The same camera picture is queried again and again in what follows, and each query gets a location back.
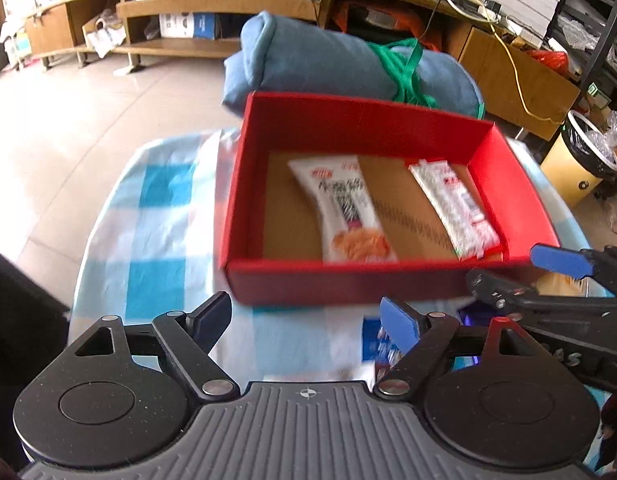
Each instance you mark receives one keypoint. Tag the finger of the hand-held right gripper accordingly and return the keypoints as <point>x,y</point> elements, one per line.
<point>493,290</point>
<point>558,260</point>

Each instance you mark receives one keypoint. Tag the white red striped snack packet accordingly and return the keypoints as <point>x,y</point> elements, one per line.
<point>453,205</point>

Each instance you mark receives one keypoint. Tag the white paper bag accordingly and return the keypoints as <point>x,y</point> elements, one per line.
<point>106,37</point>

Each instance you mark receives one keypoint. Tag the white snack packet orange picture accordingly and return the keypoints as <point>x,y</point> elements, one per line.
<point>338,200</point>

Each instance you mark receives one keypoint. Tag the red cardboard box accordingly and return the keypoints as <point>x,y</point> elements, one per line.
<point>338,280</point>

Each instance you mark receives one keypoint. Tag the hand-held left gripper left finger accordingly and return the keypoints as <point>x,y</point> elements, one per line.
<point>213,317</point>

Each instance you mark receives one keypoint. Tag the rolled blue blanket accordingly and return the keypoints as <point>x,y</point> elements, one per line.
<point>308,60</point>

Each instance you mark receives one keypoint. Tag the red plastic bag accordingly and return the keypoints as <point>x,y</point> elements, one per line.
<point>551,62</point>

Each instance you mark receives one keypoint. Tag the blue white checkered tablecloth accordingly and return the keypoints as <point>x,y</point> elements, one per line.
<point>158,230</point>

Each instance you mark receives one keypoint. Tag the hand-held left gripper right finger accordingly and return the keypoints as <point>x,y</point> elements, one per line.
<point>398,322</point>

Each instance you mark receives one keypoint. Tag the blue sausage packet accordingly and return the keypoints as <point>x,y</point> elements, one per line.
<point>381,345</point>

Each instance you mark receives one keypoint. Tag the orange bag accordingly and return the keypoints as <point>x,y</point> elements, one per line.
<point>348,15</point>

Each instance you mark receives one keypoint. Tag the white blue carton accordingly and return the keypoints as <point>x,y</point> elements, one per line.
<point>188,25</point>

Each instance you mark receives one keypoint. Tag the black metal shelf rack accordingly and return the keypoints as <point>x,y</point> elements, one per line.
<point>606,45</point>

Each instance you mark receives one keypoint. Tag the wooden tv stand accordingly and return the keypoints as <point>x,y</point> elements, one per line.
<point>213,7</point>

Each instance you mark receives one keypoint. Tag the yellow trash bin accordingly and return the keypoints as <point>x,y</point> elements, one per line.
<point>568,170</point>

